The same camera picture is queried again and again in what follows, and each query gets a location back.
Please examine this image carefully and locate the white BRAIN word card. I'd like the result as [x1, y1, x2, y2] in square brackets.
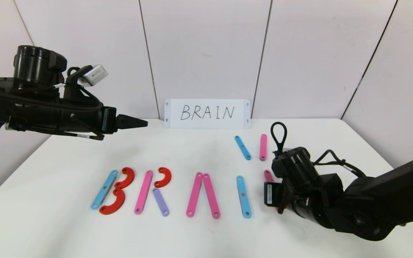
[164, 99, 251, 129]

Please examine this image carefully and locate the short purple bar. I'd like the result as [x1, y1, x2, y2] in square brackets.
[152, 187, 170, 217]

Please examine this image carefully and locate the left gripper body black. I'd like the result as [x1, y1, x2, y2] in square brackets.
[61, 98, 118, 134]

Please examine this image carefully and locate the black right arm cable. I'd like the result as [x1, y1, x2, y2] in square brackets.
[314, 149, 367, 178]

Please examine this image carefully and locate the small red arc piece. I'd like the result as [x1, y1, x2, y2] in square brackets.
[154, 167, 172, 188]

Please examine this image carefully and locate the black looped camera cable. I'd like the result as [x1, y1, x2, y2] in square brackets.
[270, 121, 288, 157]

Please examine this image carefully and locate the medium blue bar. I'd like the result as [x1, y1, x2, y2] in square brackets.
[234, 135, 252, 161]

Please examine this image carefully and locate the large red arc piece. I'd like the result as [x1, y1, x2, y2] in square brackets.
[99, 188, 126, 215]
[115, 167, 136, 190]

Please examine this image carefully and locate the thin black cable white label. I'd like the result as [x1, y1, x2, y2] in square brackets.
[51, 118, 105, 141]

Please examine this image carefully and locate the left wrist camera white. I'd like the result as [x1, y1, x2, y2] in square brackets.
[79, 64, 109, 87]

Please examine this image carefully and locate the light blue flat bar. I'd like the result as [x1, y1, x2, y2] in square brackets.
[236, 175, 252, 219]
[90, 170, 119, 210]

